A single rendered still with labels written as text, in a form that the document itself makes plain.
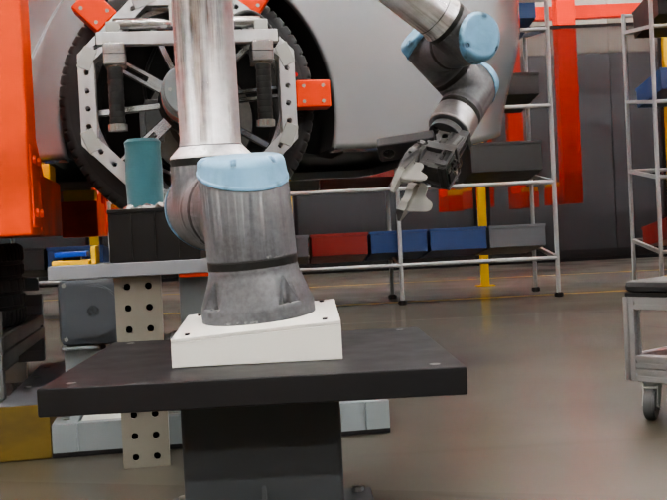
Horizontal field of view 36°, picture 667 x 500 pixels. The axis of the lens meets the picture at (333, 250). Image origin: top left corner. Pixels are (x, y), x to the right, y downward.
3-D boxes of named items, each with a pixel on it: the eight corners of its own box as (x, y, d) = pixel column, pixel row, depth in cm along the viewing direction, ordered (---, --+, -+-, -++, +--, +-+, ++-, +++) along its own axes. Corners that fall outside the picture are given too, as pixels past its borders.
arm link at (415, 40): (445, 7, 199) (485, 54, 203) (416, 18, 210) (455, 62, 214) (416, 42, 197) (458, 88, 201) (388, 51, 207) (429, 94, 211)
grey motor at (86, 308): (139, 379, 310) (133, 262, 309) (134, 402, 268) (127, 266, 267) (76, 384, 307) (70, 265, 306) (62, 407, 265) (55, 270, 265)
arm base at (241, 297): (308, 318, 164) (301, 257, 163) (191, 330, 166) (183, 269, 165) (321, 302, 183) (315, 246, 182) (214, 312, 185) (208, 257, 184)
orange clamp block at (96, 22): (118, 18, 266) (91, -7, 264) (117, 11, 258) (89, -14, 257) (100, 38, 265) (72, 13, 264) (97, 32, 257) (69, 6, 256)
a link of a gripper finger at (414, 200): (420, 226, 195) (438, 183, 198) (392, 218, 198) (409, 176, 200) (424, 232, 198) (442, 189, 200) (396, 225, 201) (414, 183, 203)
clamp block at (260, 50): (270, 66, 251) (269, 45, 251) (274, 60, 242) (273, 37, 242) (249, 66, 250) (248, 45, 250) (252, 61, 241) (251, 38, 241)
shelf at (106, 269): (245, 267, 243) (244, 254, 243) (250, 270, 227) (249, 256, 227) (57, 278, 237) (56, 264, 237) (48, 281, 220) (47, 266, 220)
